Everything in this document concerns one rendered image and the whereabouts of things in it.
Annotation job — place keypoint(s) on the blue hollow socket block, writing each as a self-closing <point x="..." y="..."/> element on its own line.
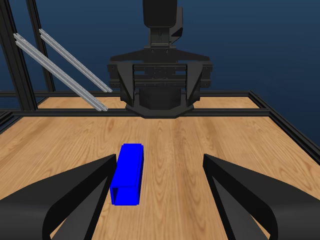
<point x="127" y="172"/>

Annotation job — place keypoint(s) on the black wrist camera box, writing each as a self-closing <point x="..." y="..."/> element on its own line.
<point x="160" y="13"/>

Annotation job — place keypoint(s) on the silver aluminium rail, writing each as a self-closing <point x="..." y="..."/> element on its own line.
<point x="60" y="72"/>
<point x="75" y="60"/>

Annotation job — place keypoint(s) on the black table frame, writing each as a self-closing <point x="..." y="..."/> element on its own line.
<point x="62" y="113"/>

